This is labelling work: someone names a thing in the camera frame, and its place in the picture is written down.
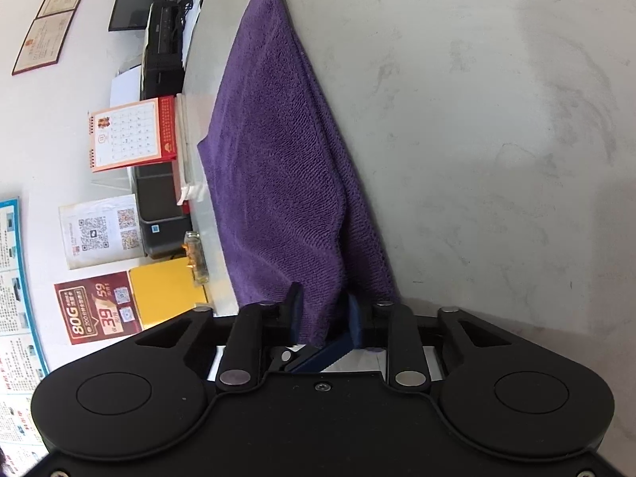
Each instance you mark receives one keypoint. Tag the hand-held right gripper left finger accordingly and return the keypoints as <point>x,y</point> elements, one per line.
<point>295,308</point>

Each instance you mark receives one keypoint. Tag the blue-bordered wall poster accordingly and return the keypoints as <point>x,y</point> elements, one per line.
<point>15,308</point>

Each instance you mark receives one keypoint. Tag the red advert poster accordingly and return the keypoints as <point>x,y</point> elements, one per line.
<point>94,308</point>

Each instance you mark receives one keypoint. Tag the red desk calendar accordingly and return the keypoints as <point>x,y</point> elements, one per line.
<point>134,134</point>

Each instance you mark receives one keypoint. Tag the white paper sheets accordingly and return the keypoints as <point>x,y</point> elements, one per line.
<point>191,35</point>

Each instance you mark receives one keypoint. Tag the yellow box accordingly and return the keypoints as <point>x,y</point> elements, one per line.
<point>164,298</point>

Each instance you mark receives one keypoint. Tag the purple towel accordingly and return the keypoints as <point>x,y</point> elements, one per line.
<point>278,159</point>

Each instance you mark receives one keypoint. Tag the glass ashtray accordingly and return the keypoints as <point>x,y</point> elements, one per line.
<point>195,258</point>

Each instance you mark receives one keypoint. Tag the black inkjet printer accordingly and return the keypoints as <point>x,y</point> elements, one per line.
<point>161,54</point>

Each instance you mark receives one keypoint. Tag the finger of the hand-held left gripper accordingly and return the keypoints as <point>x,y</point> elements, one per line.
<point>323,355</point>

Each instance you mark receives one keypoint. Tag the white code sheet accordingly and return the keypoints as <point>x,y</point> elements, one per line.
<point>99,231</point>

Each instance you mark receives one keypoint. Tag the black printer with blue sticker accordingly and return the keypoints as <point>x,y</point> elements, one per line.
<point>159,218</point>

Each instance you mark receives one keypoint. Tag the computer monitor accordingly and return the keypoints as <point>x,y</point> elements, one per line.
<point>131,5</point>

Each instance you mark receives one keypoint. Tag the blank white paper sheet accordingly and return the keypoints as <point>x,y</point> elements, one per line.
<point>126,87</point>

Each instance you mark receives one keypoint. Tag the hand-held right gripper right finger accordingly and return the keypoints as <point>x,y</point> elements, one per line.
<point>355,323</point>

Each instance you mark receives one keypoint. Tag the large framed certificate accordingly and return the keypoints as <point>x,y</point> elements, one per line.
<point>42,42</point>

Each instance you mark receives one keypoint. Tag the white thick book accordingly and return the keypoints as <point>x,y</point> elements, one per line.
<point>191,159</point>

